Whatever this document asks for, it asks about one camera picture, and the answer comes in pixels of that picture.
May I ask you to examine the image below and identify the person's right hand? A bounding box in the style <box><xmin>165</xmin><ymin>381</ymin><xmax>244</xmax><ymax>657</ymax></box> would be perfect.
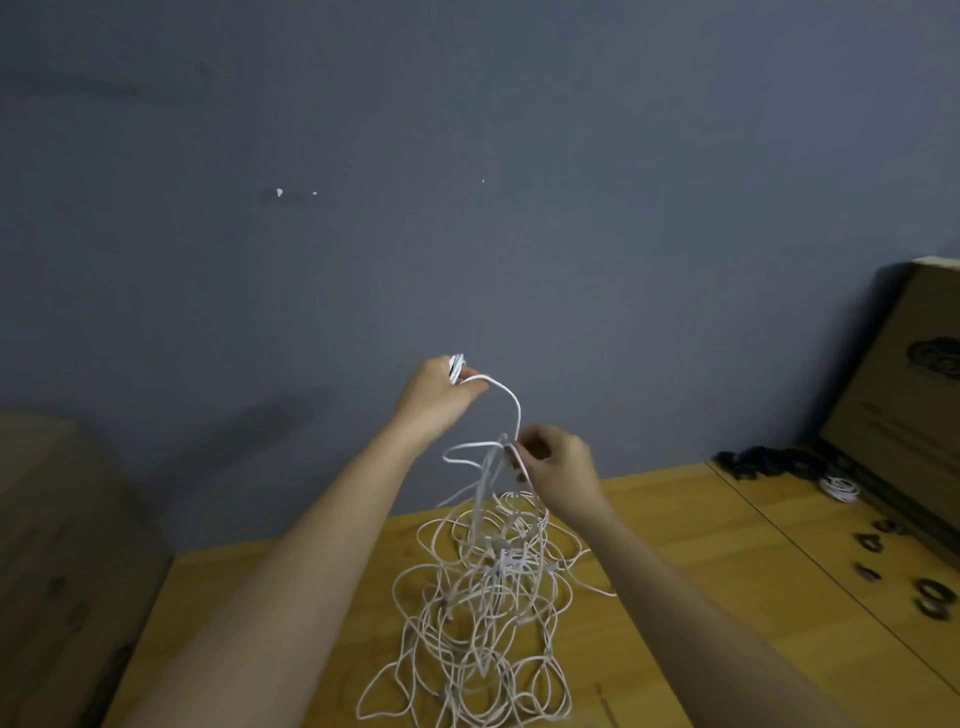
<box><xmin>514</xmin><ymin>423</ymin><xmax>611</xmax><ymax>528</ymax></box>

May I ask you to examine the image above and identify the person's left hand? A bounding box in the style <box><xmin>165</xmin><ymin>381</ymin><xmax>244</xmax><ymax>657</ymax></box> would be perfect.
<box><xmin>393</xmin><ymin>355</ymin><xmax>491</xmax><ymax>450</ymax></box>

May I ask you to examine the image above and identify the single white cable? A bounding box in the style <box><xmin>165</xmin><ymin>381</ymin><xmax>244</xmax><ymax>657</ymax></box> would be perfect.
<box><xmin>817</xmin><ymin>474</ymin><xmax>864</xmax><ymax>504</ymax></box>
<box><xmin>445</xmin><ymin>354</ymin><xmax>530</xmax><ymax>455</ymax></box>

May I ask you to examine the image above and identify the tangle of white cables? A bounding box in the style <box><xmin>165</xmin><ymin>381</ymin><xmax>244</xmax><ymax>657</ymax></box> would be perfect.
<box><xmin>355</xmin><ymin>439</ymin><xmax>617</xmax><ymax>728</ymax></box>

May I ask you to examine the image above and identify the group of black cable ties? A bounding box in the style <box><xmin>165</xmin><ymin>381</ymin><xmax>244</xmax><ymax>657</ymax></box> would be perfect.
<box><xmin>850</xmin><ymin>516</ymin><xmax>959</xmax><ymax>623</ymax></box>

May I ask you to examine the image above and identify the person's left forearm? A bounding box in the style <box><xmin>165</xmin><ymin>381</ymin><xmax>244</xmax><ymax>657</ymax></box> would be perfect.
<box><xmin>127</xmin><ymin>420</ymin><xmax>429</xmax><ymax>728</ymax></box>

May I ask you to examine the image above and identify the person's right forearm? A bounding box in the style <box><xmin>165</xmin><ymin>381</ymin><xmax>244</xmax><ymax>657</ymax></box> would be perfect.
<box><xmin>573</xmin><ymin>502</ymin><xmax>857</xmax><ymax>728</ymax></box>

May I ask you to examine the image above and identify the cardboard box with black print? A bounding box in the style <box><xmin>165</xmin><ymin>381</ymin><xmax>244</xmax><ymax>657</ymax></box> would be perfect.
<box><xmin>817</xmin><ymin>258</ymin><xmax>960</xmax><ymax>554</ymax></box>

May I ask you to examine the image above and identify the plain brown cardboard box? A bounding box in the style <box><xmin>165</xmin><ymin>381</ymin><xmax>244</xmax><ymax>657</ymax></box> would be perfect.
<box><xmin>0</xmin><ymin>415</ymin><xmax>174</xmax><ymax>728</ymax></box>

